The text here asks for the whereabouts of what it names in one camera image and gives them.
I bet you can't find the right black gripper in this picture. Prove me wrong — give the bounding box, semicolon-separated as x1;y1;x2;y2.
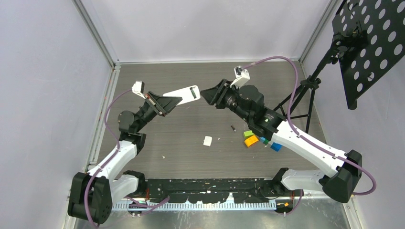
200;79;252;123

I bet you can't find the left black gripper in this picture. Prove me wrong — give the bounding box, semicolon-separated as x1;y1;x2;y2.
135;92;182;133

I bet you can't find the green battery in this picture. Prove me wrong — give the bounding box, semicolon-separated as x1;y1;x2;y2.
190;87;195;98

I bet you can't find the white remote control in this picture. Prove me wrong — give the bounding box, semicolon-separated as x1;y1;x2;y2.
163;85;201;106

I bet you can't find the white battery cover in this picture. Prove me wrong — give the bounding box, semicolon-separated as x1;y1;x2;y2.
203;136;213;146

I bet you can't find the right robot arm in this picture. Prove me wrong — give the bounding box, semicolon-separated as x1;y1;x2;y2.
200;79;362;203

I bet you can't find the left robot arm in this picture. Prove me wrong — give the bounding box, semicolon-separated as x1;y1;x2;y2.
67;92;182;228

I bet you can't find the lime green block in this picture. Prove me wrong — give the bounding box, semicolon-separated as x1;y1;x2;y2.
243;130;255;138

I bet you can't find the orange block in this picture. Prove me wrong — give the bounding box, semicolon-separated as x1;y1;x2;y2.
244;135;259;148

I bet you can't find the blue green striped block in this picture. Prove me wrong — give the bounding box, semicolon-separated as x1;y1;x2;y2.
259;137;282;152

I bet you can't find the black tripod stand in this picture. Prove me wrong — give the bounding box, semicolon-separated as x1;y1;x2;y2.
274;28;366;133

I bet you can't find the black perforated panel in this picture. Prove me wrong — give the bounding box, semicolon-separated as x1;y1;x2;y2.
332;0;405;110

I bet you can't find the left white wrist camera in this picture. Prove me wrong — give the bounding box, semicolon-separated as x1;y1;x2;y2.
131;81;145;99

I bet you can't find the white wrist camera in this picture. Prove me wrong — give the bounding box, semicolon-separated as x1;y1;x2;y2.
231;66;250;88
131;81;145;99

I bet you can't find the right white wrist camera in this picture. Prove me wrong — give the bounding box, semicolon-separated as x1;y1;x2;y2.
231;66;250;88

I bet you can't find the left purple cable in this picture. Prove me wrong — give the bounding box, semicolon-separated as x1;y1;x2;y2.
83;89;170;229

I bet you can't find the purple cable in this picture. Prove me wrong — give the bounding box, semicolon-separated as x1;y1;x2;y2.
242;56;377;217
83;89;170;229

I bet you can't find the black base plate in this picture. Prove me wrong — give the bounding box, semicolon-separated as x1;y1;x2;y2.
128;178;303;214

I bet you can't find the aluminium frame rail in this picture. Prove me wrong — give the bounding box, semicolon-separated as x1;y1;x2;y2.
101;193;294;219

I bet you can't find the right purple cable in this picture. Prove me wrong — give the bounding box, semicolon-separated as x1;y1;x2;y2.
242;56;377;217

